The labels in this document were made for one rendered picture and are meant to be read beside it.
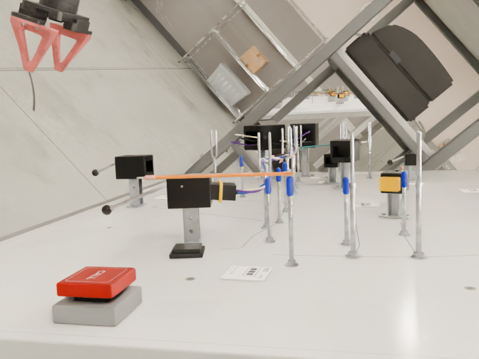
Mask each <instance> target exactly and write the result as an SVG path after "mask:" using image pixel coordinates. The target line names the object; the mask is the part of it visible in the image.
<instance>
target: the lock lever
mask: <svg viewBox="0 0 479 359"><path fill-rule="evenodd" d="M166 187H167V185H166V184H163V185H161V186H159V187H156V188H155V189H152V190H150V191H147V192H144V193H142V194H139V195H138V196H135V197H132V198H130V199H127V200H125V201H123V202H120V203H118V204H115V205H113V204H112V205H111V206H110V210H111V211H113V210H114V209H115V208H118V207H121V206H123V205H125V204H128V203H130V202H133V201H135V200H137V199H140V198H142V197H145V196H148V195H149V194H152V193H154V192H157V191H159V190H161V189H164V188H166Z"/></svg>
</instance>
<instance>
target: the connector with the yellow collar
mask: <svg viewBox="0 0 479 359"><path fill-rule="evenodd" d="M236 188H237V185H236V184H235V183H234V182H223V186H222V200H228V201H236V194H237V191H236ZM219 193H220V184H219V182H211V183H210V196H211V200H219Z"/></svg>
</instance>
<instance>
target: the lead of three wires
mask: <svg viewBox="0 0 479 359"><path fill-rule="evenodd" d="M264 170H265V171H266V172H270V169H269V168H268V166H267V165H265V166H264ZM264 188H265V183H264V184H262V185H260V186H259V187H258V188H253V189H243V190H241V189H236V191H237V194H249V193H256V192H260V191H261V190H263V189H264Z"/></svg>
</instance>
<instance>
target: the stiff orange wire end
mask: <svg viewBox="0 0 479 359"><path fill-rule="evenodd" d="M282 175H294V172H256V173H232V174H207V175H158V176H156V175H146V176H144V177H137V179H145V180H158V179H183V178H208V177H257V176H282Z"/></svg>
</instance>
